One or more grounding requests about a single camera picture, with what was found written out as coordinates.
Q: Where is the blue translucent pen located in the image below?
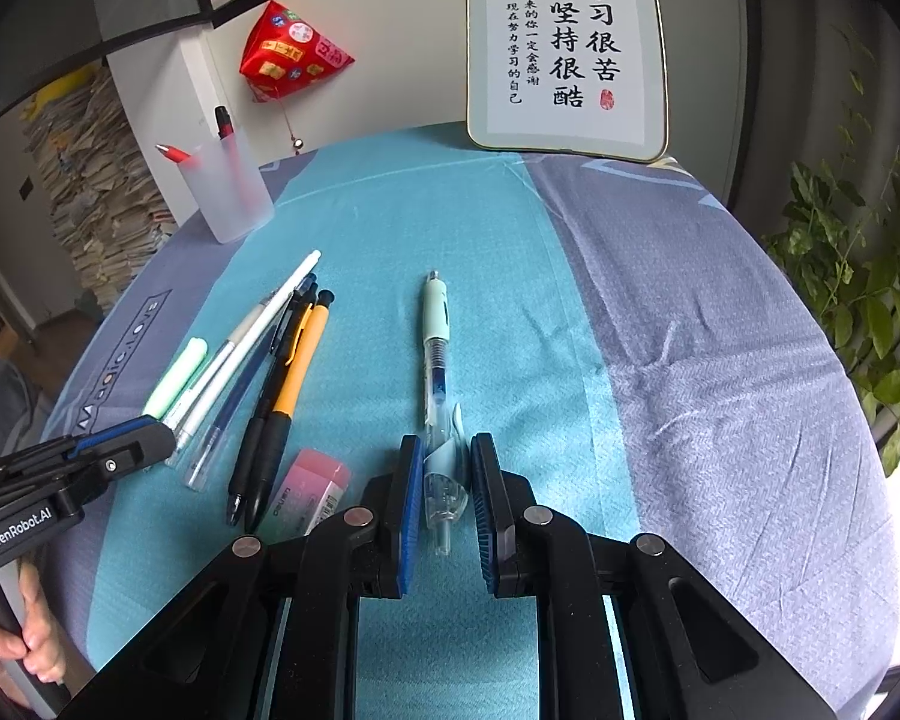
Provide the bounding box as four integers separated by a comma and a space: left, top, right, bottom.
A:
185, 300, 293, 492

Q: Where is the mint gel pen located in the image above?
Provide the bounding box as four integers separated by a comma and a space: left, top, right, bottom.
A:
420, 270, 470, 557

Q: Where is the teal and grey tablecloth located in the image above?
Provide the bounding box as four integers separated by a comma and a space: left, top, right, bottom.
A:
41, 122, 900, 720

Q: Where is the dark framed glass door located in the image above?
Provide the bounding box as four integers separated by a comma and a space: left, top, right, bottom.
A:
0, 0, 215, 128

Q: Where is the white and grey pen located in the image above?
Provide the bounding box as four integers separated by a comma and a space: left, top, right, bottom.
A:
161, 289, 278, 425

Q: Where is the orange black pen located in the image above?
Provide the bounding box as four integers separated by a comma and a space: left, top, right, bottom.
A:
244, 289, 335, 533

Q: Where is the pink and green eraser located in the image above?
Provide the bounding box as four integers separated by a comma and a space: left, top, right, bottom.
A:
259, 448, 352, 541

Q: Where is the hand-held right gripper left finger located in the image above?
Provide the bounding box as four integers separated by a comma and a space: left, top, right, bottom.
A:
56, 433, 428, 720

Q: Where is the green highlighter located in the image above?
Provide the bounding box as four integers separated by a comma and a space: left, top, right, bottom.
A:
142, 337, 209, 421

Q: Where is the green leafy plant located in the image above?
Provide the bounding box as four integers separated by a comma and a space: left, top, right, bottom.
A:
761, 22, 900, 503

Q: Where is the grey curtain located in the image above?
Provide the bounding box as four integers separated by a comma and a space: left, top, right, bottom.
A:
750, 0, 900, 256

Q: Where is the framed calligraphy plaque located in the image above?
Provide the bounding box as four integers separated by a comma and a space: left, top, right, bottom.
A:
465, 0, 670, 164

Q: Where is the white cabinet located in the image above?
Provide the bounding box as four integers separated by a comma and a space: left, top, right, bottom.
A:
112, 15, 218, 218

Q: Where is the white capped pen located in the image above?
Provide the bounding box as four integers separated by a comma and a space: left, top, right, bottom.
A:
166, 250, 322, 467

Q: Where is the yellow soft object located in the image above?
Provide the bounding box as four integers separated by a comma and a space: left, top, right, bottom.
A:
22, 64, 98, 121

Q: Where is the stack of papers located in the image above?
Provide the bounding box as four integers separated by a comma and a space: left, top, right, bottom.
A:
19, 64, 177, 312

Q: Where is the red pyramid hanging ornament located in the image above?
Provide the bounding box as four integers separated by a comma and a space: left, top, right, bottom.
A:
238, 0, 356, 155

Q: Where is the person's left hand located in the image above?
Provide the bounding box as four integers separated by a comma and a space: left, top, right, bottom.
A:
0, 559, 72, 687

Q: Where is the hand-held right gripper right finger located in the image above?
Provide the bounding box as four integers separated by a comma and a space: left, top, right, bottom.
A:
469, 432, 839, 720

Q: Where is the frosted plastic pen cup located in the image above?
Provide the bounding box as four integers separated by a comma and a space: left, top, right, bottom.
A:
176, 127, 276, 245

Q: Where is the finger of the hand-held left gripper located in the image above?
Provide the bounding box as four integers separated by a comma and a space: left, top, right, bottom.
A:
70, 420, 170, 458
81, 426, 179, 479

